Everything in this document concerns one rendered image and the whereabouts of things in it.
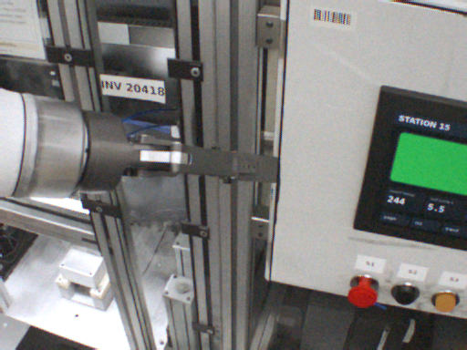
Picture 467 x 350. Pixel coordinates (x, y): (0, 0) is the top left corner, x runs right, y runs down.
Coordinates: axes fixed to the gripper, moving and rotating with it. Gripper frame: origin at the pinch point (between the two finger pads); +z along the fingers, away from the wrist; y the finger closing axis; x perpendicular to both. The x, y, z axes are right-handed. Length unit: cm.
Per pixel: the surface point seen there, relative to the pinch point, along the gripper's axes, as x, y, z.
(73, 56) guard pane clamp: -12.7, 18.0, -15.2
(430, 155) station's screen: -2.7, -15.3, 12.4
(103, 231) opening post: 11.4, 34.9, -1.5
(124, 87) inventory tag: -9.0, 14.8, -9.0
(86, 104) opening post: -7.2, 21.3, -11.5
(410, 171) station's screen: -0.8, -12.8, 12.6
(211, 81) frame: -9.7, 4.7, -2.8
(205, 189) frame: 2.9, 13.9, 4.0
